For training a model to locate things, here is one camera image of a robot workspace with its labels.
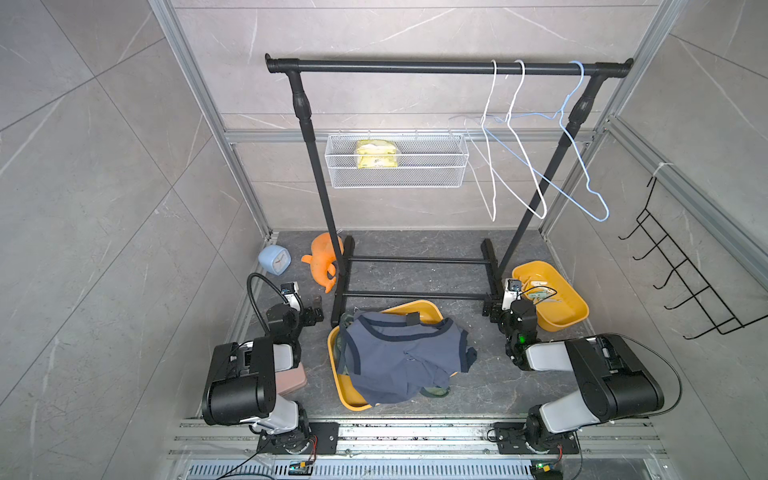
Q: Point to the white wire basket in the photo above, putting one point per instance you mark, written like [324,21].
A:
[425,161]

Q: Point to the orange plush toy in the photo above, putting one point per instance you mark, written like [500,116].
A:
[321,262]

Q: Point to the large yellow plastic tray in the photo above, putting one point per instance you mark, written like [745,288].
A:
[349,397]

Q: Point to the orange clothespin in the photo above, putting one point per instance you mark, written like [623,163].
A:
[528,284]

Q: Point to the white wire hanger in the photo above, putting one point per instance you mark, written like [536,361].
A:
[539,193]
[489,204]

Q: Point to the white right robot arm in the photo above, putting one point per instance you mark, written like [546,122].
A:
[612,382]

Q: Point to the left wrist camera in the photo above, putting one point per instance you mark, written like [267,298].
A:
[290,291]

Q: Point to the small yellow plastic tray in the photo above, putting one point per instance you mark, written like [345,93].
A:
[563,310]

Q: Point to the plain green tank top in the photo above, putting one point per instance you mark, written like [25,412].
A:
[435,392]

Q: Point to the dark grey tank top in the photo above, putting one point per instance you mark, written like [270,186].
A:
[390,358]

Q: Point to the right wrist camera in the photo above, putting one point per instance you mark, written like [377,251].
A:
[512,291]

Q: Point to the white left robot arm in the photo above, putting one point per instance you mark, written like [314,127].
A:
[241,387]

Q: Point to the pink rectangular case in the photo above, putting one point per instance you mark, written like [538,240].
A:
[289,381]

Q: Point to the black clothes rack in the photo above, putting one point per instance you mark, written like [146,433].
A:
[597,73]

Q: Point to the black wire wall rack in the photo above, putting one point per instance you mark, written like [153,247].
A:
[718,315]

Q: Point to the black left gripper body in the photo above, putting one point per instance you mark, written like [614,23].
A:
[309,313]

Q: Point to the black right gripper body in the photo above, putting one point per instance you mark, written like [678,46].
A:
[498,307]

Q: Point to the metal base rail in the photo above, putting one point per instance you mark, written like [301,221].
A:
[417,448]

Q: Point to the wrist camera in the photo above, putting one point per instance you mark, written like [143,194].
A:
[512,291]
[290,291]

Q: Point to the yellow item in basket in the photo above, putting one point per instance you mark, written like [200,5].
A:
[376,154]

